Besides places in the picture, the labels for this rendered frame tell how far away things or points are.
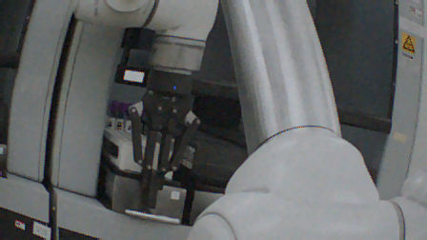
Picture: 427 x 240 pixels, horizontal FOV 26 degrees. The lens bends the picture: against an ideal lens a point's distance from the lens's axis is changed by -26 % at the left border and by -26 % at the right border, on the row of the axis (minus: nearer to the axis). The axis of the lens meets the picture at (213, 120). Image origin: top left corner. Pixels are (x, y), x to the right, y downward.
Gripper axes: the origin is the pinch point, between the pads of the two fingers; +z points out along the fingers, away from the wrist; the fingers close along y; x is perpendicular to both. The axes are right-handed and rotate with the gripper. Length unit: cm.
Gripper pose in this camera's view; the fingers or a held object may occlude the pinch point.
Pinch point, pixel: (152, 189)
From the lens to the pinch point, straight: 198.0
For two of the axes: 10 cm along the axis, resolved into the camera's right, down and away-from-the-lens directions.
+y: -9.4, -1.6, -3.1
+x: 3.0, 1.1, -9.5
